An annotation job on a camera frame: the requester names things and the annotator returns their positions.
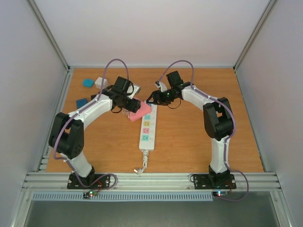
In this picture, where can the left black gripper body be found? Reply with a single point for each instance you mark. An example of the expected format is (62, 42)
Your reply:
(133, 107)

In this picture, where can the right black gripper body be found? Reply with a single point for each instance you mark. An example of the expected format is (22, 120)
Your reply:
(164, 99)

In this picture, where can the white power strip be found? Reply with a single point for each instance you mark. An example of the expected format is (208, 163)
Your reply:
(148, 130)

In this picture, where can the white cube plug with picture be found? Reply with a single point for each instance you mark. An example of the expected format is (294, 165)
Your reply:
(101, 83)

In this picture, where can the teal cube plug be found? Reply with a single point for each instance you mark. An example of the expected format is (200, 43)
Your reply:
(88, 83)

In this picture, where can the blue cube socket adapter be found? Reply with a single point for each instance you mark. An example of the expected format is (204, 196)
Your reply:
(81, 102)

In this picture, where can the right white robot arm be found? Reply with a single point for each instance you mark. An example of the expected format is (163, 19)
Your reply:
(218, 124)

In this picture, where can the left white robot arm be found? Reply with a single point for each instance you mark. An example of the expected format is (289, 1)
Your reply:
(67, 134)

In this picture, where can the pink triangular socket adapter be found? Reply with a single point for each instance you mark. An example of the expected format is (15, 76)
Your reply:
(142, 111)

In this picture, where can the left small circuit board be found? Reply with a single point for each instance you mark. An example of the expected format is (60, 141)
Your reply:
(90, 194)

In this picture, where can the small circuit board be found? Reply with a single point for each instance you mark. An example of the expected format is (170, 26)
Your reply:
(220, 193)
(90, 194)

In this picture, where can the right small circuit board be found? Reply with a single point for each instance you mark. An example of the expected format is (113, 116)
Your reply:
(220, 193)

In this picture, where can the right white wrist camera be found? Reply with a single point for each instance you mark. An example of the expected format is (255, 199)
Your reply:
(161, 86)

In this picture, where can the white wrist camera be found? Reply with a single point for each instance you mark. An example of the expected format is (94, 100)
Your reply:
(161, 86)
(133, 90)

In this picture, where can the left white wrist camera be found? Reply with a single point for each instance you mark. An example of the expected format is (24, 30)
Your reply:
(133, 90)

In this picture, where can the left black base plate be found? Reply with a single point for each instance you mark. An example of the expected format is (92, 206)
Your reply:
(101, 183)

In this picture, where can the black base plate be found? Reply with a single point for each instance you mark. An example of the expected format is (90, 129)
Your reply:
(101, 183)
(206, 181)

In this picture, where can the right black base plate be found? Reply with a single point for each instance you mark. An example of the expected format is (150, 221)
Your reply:
(206, 181)

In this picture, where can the left aluminium rail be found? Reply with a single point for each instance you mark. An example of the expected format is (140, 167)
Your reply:
(46, 149)

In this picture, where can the front aluminium rail frame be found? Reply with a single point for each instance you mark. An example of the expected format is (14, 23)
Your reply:
(147, 182)

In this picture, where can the left aluminium corner post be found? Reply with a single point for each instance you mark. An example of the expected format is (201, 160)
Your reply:
(41, 20)

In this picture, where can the aluminium corner post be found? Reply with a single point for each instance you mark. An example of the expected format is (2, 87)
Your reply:
(41, 20)
(255, 32)

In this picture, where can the grey slotted cable duct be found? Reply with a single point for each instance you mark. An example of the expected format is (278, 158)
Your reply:
(124, 196)

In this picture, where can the right aluminium corner post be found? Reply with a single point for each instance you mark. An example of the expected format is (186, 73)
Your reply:
(255, 32)

